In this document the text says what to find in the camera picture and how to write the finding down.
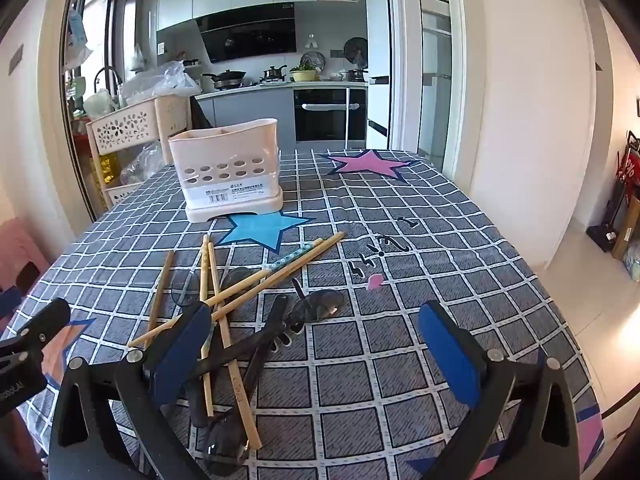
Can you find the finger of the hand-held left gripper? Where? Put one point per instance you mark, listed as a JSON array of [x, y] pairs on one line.
[[45, 321]]

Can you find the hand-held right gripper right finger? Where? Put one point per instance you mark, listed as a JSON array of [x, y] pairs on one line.
[[450, 355]]

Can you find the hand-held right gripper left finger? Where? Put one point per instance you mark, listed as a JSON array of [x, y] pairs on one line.
[[185, 345]]

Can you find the cream plastic utensil holder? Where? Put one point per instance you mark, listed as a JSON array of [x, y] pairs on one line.
[[225, 165]]

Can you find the pink chair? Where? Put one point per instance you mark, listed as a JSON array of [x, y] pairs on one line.
[[20, 245]]

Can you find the pink paper scrap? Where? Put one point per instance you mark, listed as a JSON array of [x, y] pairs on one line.
[[375, 282]]

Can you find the grey checked star tablecloth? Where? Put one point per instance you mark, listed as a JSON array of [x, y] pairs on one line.
[[400, 240]]

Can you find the crumpled clear plastic bag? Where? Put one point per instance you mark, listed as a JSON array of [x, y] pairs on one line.
[[142, 165]]

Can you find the cream plastic basket rack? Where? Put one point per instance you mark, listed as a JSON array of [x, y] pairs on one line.
[[130, 127]]

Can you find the black upright vacuum cleaner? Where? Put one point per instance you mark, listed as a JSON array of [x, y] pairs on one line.
[[612, 210]]

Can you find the black cloth on chair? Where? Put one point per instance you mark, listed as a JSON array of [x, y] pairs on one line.
[[202, 112]]

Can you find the kitchen faucet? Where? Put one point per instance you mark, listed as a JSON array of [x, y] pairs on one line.
[[102, 77]]

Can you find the clear plastic bag pile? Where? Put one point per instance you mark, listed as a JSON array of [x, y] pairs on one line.
[[160, 80]]

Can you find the black built-in oven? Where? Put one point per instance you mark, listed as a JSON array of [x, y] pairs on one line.
[[325, 117]]

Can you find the black wok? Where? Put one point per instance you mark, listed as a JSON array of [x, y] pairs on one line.
[[227, 79]]

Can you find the hanging white plastic bag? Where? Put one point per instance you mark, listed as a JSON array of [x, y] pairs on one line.
[[77, 40]]

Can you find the steel cooking pot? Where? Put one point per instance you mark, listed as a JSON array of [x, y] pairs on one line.
[[275, 74]]

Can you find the steel pot with lid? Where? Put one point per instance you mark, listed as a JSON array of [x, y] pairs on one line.
[[357, 75]]

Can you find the green vegetable bowl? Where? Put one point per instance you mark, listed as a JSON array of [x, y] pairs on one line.
[[305, 74]]

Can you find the white refrigerator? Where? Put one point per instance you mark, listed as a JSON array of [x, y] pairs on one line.
[[377, 60]]

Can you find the black range hood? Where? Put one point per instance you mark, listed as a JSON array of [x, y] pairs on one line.
[[250, 35]]

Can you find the grey wall switch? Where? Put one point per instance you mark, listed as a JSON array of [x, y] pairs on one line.
[[16, 59]]

